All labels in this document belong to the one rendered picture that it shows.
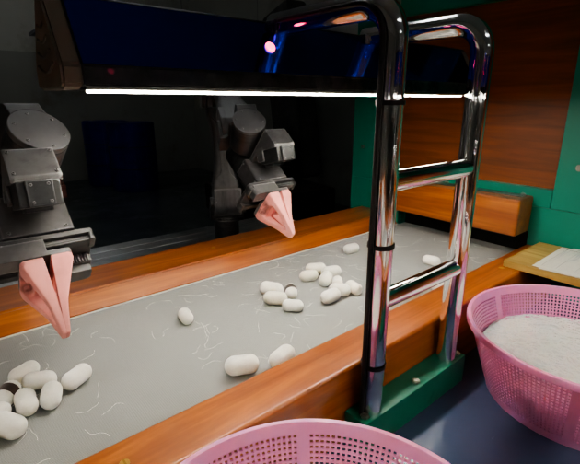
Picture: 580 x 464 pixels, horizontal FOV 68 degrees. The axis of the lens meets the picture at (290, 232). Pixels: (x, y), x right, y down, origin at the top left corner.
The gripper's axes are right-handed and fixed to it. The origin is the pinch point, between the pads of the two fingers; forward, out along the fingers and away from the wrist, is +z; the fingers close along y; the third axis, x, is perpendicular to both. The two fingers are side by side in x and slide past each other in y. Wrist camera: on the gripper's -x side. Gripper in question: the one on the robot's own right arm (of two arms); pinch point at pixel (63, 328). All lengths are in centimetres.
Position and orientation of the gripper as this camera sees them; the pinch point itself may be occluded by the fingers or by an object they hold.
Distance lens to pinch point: 48.9
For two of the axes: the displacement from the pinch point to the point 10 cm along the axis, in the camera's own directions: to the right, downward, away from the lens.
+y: 7.6, -1.8, 6.2
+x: -4.3, 5.8, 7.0
